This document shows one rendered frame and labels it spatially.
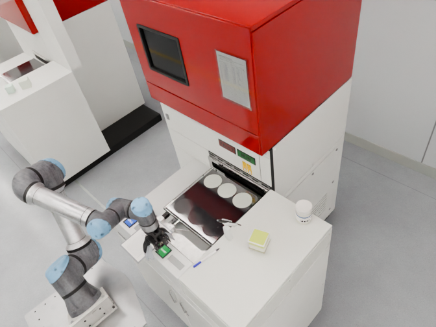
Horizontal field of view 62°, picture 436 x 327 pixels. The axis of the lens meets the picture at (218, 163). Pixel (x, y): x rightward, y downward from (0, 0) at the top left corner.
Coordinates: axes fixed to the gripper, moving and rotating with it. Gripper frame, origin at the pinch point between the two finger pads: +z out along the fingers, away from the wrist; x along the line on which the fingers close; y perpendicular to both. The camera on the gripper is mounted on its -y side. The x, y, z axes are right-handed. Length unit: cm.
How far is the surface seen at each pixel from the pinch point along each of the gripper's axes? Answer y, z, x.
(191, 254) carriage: 10.2, 6.5, 9.2
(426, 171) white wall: 54, 90, 205
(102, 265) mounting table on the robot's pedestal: -24.1, 12.5, -22.1
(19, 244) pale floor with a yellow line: -161, 94, -54
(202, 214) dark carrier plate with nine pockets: -1.2, 4.6, 27.9
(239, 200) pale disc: 7.5, 4.6, 45.7
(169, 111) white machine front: -55, -17, 58
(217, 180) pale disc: -12, 5, 49
